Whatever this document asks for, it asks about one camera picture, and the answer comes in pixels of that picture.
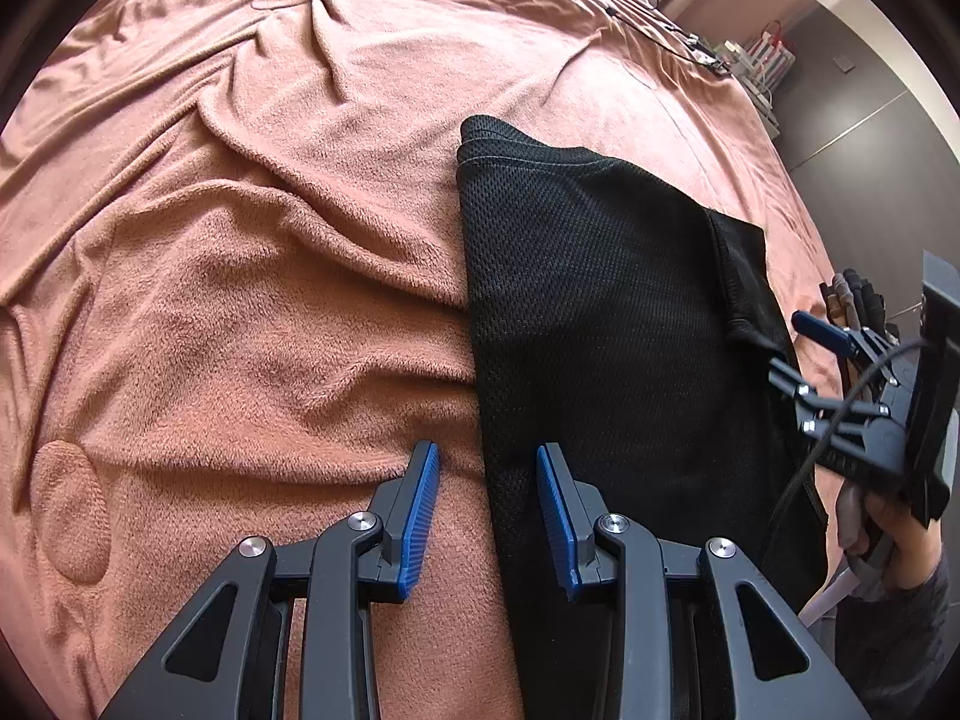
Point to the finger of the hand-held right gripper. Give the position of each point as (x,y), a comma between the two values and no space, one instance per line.
(821,330)
(791,377)

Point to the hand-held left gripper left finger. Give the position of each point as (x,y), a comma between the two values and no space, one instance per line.
(420,517)

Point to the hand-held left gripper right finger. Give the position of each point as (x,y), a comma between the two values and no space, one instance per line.
(559,521)

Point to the black mesh shorts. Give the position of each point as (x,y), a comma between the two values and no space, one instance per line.
(600,300)

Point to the stack of folded clothes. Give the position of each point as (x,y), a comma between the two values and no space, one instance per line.
(855,296)

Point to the person's right hand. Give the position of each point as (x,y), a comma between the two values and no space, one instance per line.
(904,540)

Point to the white nightstand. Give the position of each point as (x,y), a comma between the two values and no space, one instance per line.
(761,94)

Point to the white gift bag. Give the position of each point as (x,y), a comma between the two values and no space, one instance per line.
(776,52)

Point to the pink fleece blanket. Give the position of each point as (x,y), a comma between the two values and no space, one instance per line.
(225,277)

